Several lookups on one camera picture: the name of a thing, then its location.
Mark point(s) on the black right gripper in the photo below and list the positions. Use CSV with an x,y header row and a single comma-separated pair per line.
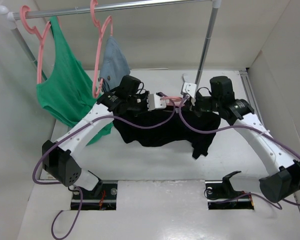
x,y
198,96

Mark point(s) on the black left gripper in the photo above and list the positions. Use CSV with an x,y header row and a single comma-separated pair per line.
x,y
144,95

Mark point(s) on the black t shirt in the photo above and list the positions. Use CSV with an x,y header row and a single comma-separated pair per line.
x,y
173,130

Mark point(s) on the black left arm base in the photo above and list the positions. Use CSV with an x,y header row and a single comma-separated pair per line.
x,y
106,200

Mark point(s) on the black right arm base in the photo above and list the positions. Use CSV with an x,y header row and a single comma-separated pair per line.
x,y
221,195

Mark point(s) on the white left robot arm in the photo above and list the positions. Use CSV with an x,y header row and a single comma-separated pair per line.
x,y
59,158

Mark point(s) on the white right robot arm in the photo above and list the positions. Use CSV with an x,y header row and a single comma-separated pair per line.
x,y
281,163

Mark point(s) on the blue denim garment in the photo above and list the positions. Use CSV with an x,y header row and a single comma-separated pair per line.
x,y
114,66

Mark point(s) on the green tank top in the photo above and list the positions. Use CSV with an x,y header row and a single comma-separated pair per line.
x,y
67,92

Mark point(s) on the silver clothes rack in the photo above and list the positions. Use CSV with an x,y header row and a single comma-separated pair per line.
x,y
12,17

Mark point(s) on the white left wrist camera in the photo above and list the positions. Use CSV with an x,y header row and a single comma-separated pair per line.
x,y
155,102

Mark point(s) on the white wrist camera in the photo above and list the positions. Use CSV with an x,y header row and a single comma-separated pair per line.
x,y
155,102
189,89

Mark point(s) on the aluminium rail right side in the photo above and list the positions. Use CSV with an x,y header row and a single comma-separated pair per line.
x,y
249,92

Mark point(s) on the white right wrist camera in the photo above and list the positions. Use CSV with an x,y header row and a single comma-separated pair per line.
x,y
189,89

